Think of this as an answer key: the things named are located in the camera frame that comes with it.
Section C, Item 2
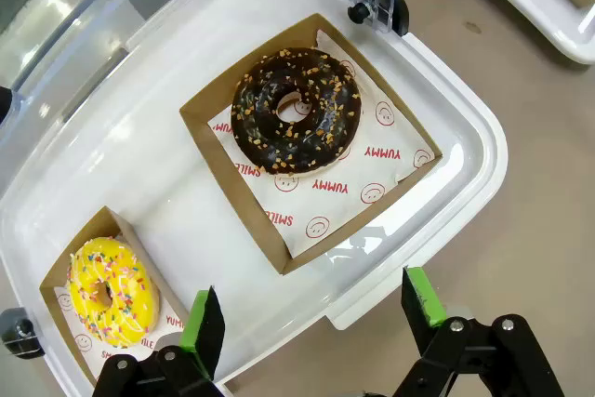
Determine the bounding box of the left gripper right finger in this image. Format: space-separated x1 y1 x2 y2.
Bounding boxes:
394 266 563 397

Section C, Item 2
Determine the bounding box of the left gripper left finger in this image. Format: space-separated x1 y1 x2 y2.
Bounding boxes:
91 285 227 397

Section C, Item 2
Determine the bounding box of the yellow donut with sprinkles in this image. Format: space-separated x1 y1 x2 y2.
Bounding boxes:
66 237 161 350

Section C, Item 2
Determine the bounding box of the yellow frosted donut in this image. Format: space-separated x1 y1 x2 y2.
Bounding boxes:
39 205 192 387

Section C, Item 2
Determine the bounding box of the chocolate frosted donut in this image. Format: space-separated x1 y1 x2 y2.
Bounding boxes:
178 13 443 276

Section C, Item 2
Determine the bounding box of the chocolate donut with nut bits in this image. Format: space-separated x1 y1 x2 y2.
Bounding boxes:
231 46 363 179

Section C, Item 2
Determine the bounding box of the white printed paper liner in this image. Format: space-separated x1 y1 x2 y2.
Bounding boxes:
206 29 436 258
54 233 187 373

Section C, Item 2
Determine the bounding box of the white display case base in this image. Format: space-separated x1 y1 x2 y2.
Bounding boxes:
481 0 595 66
0 0 509 397

